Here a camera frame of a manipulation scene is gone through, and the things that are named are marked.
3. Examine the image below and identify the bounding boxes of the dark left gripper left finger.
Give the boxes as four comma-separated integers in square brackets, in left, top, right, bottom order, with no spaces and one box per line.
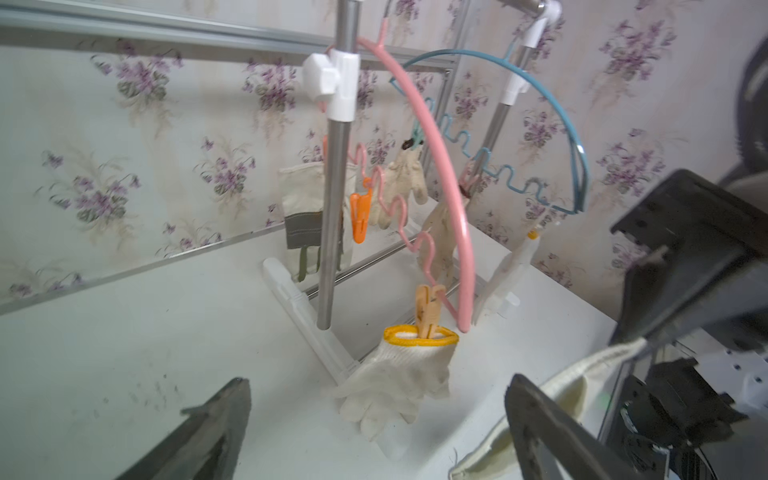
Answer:
[120,377,252,479]

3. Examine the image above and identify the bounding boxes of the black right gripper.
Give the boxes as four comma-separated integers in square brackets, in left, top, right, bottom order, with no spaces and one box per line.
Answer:
[610,169,767,348]

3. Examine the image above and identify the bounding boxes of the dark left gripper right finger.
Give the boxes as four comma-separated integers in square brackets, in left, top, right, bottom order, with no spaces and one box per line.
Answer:
[505,374,642,479]

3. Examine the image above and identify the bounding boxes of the white glove yellow cuff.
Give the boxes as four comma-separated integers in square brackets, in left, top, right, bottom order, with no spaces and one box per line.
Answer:
[472,228,540,325]
[333,325,460,441]

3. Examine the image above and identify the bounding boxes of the blue wavy hanger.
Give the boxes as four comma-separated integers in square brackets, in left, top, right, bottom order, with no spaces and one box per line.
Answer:
[403,49,589,218]

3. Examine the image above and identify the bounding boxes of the beige glove black cuff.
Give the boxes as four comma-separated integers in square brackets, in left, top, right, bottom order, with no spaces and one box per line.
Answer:
[422,201,456,285]
[369,140,428,229]

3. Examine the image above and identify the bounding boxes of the white leather glove green fingers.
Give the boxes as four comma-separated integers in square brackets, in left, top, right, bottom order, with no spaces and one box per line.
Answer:
[278,162,357,283]

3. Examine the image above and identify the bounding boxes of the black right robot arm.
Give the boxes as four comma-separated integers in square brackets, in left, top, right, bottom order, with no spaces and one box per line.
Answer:
[474,46,767,479]

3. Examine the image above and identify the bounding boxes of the pink wavy hanger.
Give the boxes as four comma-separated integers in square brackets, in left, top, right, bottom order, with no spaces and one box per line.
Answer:
[320,17,476,334]

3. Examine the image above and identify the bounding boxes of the white plastic clothespin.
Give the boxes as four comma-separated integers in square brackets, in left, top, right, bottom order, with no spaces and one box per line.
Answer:
[525,205,564,234]

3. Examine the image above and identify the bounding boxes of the tan plastic clothespin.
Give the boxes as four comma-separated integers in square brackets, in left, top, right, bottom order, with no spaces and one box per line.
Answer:
[415,284,445,339]

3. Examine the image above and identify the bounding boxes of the pink plastic clothespin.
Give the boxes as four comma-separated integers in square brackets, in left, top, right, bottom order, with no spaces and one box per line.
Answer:
[458,161,482,199]

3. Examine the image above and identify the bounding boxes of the orange plastic clothespin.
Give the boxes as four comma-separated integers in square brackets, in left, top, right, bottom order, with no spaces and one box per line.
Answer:
[350,177,373,244]

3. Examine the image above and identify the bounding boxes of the mint green clothespin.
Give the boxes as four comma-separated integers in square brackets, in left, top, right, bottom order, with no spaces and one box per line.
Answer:
[401,122,425,151]

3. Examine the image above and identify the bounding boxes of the white steel drying rack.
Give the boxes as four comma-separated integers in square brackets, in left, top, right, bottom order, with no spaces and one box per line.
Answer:
[260,0,565,460]

